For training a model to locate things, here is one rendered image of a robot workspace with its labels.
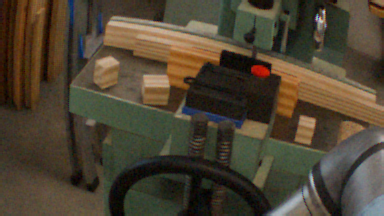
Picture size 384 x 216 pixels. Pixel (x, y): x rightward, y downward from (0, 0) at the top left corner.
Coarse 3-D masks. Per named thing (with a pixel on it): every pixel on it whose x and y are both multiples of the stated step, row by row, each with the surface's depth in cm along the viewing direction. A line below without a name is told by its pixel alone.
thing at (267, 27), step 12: (276, 0) 131; (240, 12) 123; (252, 12) 123; (264, 12) 124; (276, 12) 126; (240, 24) 125; (252, 24) 124; (264, 24) 123; (276, 24) 124; (240, 36) 126; (264, 36) 124; (264, 48) 126
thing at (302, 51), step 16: (224, 0) 148; (304, 0) 141; (224, 16) 150; (304, 16) 144; (224, 32) 152; (288, 32) 147; (304, 32) 146; (272, 48) 151; (288, 48) 149; (304, 48) 148
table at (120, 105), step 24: (120, 48) 141; (120, 72) 133; (144, 72) 134; (72, 96) 128; (96, 96) 127; (120, 96) 126; (96, 120) 129; (120, 120) 127; (144, 120) 126; (168, 120) 125; (288, 120) 126; (336, 120) 129; (360, 120) 130; (168, 144) 122; (288, 144) 120; (312, 144) 121; (336, 144) 121; (264, 168) 119; (288, 168) 123
